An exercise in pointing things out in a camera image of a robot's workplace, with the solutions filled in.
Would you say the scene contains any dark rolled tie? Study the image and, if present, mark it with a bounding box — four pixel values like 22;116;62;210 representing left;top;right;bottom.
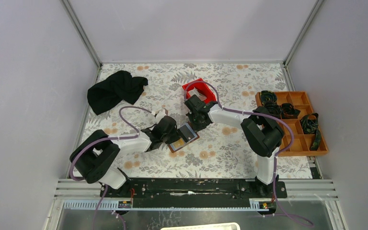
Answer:
281;103;301;119
260;90;277;105
264;103;282;119

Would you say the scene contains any brown leather card holder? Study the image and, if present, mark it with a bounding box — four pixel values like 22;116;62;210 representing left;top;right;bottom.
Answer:
168;122;200;153

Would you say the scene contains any floral table mat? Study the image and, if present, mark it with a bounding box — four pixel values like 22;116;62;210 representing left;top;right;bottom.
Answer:
71;63;313;179

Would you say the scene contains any orange compartment tray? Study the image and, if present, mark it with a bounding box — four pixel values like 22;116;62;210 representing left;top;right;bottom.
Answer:
255;91;329;156

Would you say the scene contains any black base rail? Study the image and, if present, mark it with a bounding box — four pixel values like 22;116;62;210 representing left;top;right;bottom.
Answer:
100;178;287;208

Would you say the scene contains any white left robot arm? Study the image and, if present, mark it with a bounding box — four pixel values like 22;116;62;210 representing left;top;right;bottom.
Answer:
69;115;179;197

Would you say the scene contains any stack of credit cards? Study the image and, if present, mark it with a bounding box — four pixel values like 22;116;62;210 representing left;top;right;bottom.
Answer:
188;88;204;97

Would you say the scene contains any black cloth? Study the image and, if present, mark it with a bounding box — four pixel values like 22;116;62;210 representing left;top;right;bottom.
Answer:
87;70;148;115

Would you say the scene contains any dark patterned tie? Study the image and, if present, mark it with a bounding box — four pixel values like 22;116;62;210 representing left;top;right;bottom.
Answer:
299;113;322;151

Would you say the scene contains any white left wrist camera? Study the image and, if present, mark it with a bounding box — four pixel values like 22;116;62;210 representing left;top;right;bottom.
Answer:
154;108;168;124

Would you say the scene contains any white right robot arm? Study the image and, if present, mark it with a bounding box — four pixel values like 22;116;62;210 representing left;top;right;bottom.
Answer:
184;95;284;197

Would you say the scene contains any gold VIP credit card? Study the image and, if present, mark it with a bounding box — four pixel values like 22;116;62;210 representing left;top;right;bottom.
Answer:
170;138;186;151

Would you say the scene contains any red plastic bin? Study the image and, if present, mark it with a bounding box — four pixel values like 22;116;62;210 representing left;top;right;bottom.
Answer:
182;78;217;104

